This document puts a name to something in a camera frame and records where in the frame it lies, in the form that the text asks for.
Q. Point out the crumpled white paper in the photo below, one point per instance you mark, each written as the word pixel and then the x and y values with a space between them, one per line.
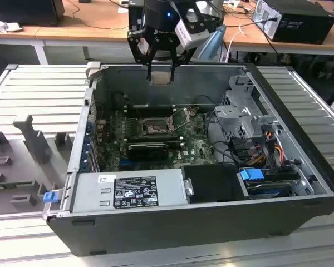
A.
pixel 5 26

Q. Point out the black PC case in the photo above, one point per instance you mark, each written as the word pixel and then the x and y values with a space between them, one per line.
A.
pixel 156 231

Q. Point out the pale blue teach pendant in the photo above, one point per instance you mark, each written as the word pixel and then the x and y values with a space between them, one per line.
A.
pixel 214 44

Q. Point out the black PC tower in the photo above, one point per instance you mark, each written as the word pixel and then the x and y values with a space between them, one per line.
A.
pixel 303 25

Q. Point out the large black box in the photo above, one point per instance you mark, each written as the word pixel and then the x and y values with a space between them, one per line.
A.
pixel 25 11

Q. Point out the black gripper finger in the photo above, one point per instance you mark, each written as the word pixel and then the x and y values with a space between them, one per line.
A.
pixel 133 47
pixel 174 59

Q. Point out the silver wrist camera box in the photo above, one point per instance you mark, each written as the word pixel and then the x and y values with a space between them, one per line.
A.
pixel 189 33

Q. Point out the grey power supply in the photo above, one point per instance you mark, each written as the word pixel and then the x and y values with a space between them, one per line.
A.
pixel 86 194

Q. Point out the wooden desk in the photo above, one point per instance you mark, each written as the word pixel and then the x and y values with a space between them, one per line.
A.
pixel 86 25
pixel 247 41

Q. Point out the green RAM stick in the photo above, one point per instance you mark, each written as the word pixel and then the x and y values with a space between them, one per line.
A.
pixel 11 184

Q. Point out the small black box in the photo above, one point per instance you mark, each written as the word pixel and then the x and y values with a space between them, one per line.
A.
pixel 135 16

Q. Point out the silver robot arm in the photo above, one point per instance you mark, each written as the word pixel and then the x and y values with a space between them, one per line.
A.
pixel 211 11

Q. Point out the grey metal drive cage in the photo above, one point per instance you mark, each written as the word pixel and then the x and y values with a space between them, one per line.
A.
pixel 229 112

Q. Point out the grey case latch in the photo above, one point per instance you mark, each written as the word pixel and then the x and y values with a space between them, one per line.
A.
pixel 94 71

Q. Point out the silver CPU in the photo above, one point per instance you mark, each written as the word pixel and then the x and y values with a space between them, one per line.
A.
pixel 160 78

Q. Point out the blue disk carrier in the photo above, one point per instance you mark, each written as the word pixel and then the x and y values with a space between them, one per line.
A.
pixel 252 176

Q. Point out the grey parts rack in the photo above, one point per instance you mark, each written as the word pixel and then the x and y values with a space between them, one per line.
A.
pixel 53 178

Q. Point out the black plastic shroud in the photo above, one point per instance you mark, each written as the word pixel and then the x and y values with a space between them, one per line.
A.
pixel 211 183

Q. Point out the hard disk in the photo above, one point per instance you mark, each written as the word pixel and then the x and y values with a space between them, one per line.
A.
pixel 267 192

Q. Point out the green motherboard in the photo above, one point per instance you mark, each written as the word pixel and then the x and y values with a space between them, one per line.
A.
pixel 195 144

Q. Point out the graphics card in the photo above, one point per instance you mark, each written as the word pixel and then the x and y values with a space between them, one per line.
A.
pixel 147 151

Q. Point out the blue plastic latch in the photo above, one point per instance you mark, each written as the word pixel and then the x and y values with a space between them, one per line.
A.
pixel 50 197

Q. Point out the CPU socket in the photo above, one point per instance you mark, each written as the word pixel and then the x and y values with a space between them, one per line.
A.
pixel 153 126

